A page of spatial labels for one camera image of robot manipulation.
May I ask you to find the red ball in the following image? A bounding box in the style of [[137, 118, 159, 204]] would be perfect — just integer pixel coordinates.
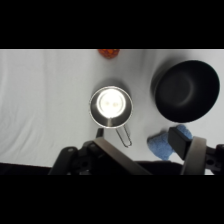
[[97, 49, 121, 61]]

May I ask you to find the black bowl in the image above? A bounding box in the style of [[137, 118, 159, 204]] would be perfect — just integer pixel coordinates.
[[151, 59, 221, 124]]

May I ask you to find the blue cloth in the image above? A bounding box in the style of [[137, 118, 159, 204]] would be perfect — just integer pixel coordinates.
[[146, 124, 194, 162]]

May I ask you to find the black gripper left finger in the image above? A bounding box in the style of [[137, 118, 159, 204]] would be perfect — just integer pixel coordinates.
[[49, 127, 152, 176]]

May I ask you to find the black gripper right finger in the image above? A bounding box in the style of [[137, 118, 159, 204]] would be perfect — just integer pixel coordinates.
[[167, 126, 224, 176]]

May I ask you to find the silver metal cup with handle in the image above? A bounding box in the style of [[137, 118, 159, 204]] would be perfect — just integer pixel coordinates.
[[88, 85, 134, 148]]

